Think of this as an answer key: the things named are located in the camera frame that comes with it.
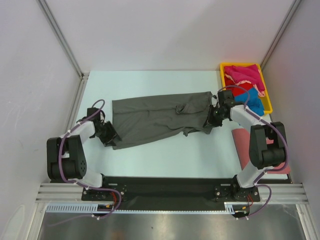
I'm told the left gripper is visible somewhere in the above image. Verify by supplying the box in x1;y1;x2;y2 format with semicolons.
93;121;121;147

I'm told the dark grey t-shirt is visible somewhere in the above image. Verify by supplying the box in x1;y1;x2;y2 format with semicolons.
112;91;213;150

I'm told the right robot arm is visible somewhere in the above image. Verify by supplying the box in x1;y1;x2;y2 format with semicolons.
203;88;289;201

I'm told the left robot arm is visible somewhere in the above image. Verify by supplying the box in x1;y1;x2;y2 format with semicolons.
46;107;121;200

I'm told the folded dusty red t-shirt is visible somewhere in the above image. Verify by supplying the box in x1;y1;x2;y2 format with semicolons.
232;128;291;174

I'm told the blue t-shirt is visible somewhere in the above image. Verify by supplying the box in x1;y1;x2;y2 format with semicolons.
234;88;265;116

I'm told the yellow plastic bin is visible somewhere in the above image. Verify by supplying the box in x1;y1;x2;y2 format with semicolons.
220;62;273;115

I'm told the magenta pink t-shirt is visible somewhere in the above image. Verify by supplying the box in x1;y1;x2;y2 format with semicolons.
223;64;266;97

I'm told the white slotted cable duct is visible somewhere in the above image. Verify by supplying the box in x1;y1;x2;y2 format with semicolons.
46;201;253;215

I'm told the right aluminium frame post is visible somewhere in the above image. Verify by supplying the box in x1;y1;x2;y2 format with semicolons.
260;0;304;70

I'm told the aluminium frame post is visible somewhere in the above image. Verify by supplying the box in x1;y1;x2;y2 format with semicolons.
260;0;304;70
36;0;84;79

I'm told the left aluminium frame post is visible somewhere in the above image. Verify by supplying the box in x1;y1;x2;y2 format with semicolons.
36;0;84;79

